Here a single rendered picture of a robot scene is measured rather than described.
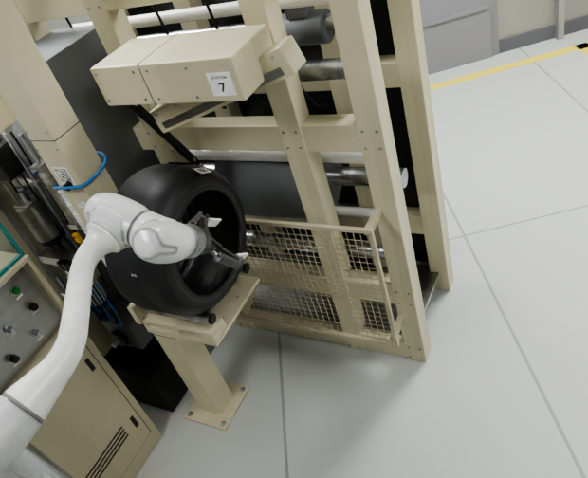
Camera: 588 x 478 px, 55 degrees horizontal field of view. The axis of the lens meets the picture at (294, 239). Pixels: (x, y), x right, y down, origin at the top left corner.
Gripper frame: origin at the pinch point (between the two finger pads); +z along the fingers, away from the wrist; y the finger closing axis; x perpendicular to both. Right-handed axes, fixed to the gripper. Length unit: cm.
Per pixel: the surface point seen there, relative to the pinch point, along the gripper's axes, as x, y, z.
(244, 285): -35, -3, 66
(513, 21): 179, -90, 392
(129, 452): -138, 16, 71
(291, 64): 46, -33, 19
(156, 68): 14, -62, 7
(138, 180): -19, -44, 15
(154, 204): -16.8, -30.1, 8.3
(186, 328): -54, 0, 40
